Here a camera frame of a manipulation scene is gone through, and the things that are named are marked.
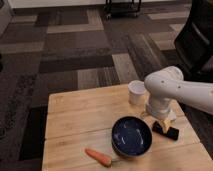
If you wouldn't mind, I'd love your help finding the white rectangular block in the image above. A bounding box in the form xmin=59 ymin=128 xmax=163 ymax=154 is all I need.
xmin=168 ymin=110 xmax=177 ymax=121

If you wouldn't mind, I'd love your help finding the black rectangular block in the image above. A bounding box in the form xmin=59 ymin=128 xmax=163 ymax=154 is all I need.
xmin=152 ymin=121 xmax=179 ymax=141

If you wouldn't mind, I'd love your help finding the white cup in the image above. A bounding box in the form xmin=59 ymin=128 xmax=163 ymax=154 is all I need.
xmin=128 ymin=80 xmax=146 ymax=105

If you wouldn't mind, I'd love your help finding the orange carrot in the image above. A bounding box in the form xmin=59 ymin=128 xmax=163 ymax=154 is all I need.
xmin=85 ymin=148 xmax=112 ymax=167

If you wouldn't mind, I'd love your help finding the dark blue ceramic bowl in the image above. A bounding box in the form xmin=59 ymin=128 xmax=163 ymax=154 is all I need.
xmin=111 ymin=116 xmax=152 ymax=158

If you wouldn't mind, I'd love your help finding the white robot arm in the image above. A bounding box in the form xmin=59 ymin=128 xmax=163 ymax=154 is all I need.
xmin=144 ymin=66 xmax=213 ymax=133

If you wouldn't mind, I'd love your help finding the black office chair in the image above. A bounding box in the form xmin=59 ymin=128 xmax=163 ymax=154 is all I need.
xmin=174 ymin=0 xmax=213 ymax=73

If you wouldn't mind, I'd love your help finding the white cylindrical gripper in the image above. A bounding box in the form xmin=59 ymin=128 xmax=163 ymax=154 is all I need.
xmin=141 ymin=96 xmax=171 ymax=131

